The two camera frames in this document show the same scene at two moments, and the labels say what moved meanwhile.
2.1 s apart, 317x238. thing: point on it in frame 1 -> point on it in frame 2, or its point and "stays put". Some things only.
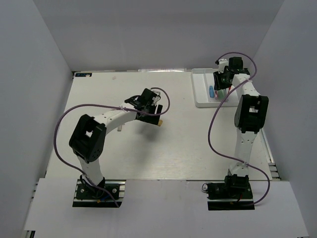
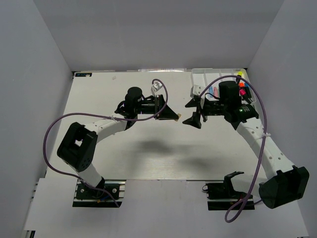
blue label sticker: x=83 y=74 stays put
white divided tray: x=202 y=79 stays put
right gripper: x=218 y=84 -> x=194 y=121
